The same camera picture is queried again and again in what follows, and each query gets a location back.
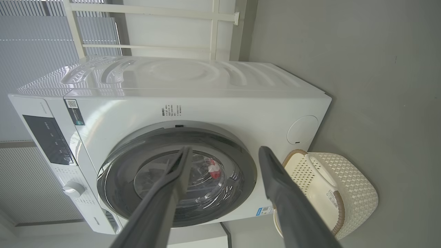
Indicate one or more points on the washing machine glass door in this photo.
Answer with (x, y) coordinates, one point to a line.
(113, 179)

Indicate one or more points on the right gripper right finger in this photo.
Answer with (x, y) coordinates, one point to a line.
(289, 206)

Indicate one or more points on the printed product label sticker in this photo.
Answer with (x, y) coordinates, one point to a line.
(332, 199)

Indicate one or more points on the blue energy sticker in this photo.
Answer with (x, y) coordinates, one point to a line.
(264, 210)

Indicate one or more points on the black control display panel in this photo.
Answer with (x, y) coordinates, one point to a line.
(48, 137)

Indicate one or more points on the white control knob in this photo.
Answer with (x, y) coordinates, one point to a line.
(73, 189)

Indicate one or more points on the white metal frame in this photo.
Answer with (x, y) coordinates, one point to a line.
(155, 10)

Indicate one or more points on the red garment with number print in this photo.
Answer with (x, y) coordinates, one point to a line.
(215, 174)

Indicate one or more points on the grey window blind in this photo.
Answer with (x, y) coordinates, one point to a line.
(34, 34)
(27, 186)

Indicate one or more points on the QR code sticker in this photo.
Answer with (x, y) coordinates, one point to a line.
(75, 113)

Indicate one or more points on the white detergent drawer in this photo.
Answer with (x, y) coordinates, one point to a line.
(110, 220)

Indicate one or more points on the white front-load washing machine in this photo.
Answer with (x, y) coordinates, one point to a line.
(206, 103)

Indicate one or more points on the cream perforated laundry basket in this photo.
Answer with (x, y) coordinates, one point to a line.
(351, 186)

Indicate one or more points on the round white filter cover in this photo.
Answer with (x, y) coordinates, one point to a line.
(302, 130)

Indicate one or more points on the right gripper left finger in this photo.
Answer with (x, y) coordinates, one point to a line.
(162, 206)

